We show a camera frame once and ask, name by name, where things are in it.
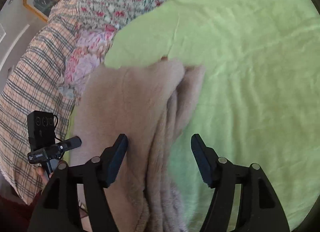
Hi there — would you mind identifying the beige fuzzy sweater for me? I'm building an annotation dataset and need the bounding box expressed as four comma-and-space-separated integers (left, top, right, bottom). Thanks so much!
70, 60, 205, 231

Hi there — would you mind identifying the person's left hand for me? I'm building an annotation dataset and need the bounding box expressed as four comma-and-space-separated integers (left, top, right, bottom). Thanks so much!
36, 167, 52, 185

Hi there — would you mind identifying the plaid checked blanket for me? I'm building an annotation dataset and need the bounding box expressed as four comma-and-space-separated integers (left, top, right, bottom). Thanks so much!
1, 0, 80, 204

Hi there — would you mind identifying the pink peony floral pillow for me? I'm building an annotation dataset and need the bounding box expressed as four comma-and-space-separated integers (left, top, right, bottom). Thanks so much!
57, 28, 116, 103

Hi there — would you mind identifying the light green bed sheet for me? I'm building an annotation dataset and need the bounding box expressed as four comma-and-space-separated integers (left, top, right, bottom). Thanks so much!
64, 0, 320, 227

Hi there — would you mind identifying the black camera box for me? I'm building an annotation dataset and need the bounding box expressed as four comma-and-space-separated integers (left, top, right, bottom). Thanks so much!
27, 111, 55, 151

